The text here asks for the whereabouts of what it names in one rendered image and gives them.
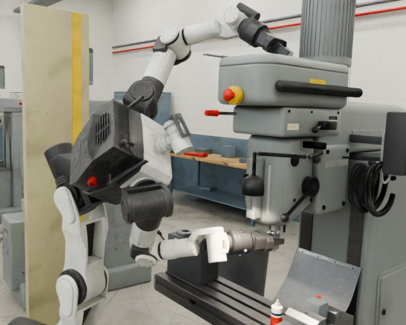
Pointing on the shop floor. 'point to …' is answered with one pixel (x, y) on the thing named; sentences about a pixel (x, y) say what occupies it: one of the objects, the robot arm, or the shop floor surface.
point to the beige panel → (49, 139)
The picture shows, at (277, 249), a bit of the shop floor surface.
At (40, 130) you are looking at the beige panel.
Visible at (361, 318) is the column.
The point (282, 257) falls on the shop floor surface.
